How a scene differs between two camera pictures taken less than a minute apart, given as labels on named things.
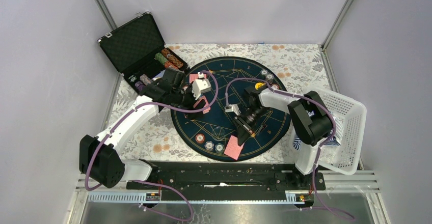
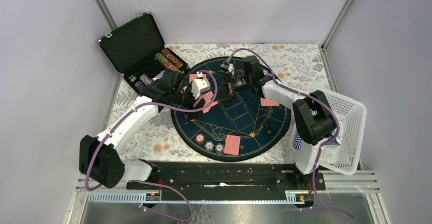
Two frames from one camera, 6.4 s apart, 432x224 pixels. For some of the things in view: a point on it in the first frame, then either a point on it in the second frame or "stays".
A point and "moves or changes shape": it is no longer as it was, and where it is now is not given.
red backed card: (193, 77) stays
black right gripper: (244, 130) to (228, 89)
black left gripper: (198, 105) stays
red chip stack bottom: (199, 138) stays
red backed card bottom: (233, 149) moves or changes shape
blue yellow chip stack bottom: (219, 147) stays
